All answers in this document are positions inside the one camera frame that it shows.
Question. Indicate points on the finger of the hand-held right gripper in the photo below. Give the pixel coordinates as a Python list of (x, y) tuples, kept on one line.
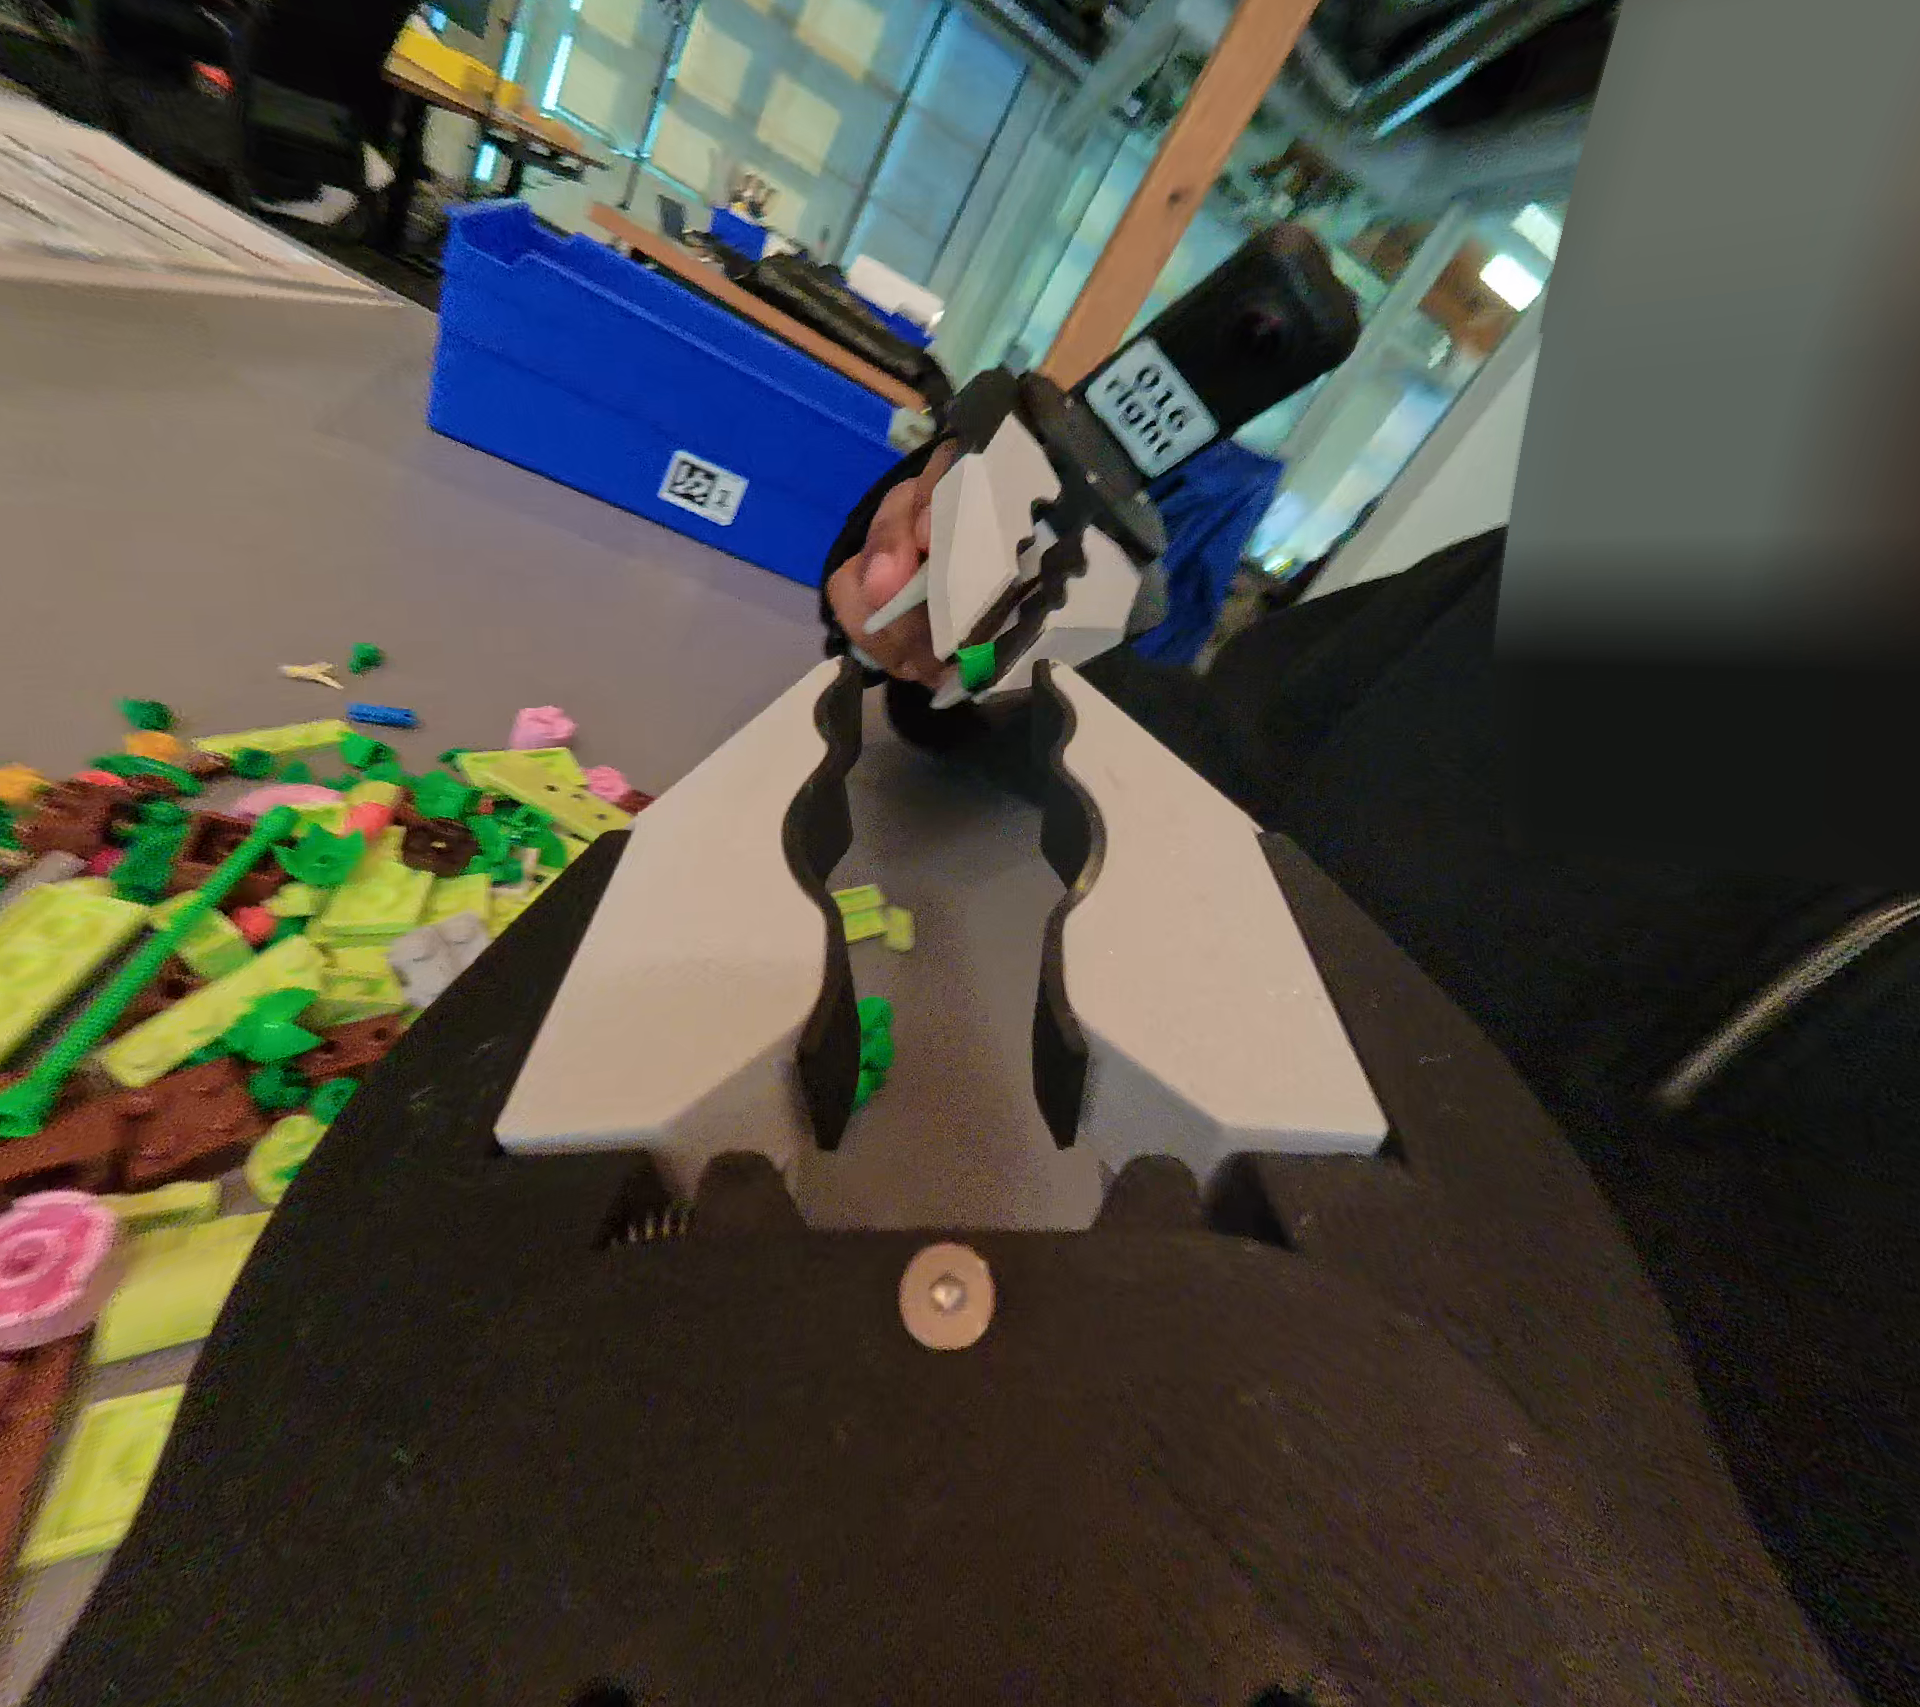
[(968, 539), (1092, 604)]

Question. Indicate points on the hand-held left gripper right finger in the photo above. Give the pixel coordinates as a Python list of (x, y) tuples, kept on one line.
[(1200, 988)]

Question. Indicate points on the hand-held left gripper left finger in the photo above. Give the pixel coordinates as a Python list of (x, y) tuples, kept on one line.
[(675, 988)]

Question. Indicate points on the green leafy brick assembly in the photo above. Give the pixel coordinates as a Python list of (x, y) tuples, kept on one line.
[(975, 670)]

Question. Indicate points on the pile of colourful toy bricks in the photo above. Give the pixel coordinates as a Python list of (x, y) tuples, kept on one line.
[(375, 904)]

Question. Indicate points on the person's right forearm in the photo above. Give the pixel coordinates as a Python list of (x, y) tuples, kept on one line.
[(1320, 688)]

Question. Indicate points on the person's right hand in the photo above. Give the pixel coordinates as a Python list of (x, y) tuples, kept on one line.
[(884, 568)]

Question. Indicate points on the blue jacket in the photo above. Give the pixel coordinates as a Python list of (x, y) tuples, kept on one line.
[(1208, 539)]

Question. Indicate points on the wooden pillar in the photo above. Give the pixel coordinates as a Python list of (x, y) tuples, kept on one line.
[(1245, 57)]

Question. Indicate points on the blue plastic bin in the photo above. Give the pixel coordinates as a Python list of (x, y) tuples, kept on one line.
[(601, 387)]

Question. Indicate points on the blue toy pin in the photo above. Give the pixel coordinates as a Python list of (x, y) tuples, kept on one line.
[(382, 714)]

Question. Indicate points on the wooden top background desk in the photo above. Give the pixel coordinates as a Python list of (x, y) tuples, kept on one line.
[(675, 261)]

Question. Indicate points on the cream toy piece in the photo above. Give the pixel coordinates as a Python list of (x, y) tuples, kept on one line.
[(311, 672)]

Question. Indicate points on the person's black jacket torso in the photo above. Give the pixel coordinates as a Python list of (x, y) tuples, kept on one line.
[(1651, 1212)]

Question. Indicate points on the black office chair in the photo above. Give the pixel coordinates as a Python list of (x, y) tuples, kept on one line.
[(338, 43)]

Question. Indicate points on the white printed sheet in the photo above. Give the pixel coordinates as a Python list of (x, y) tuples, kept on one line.
[(150, 223)]

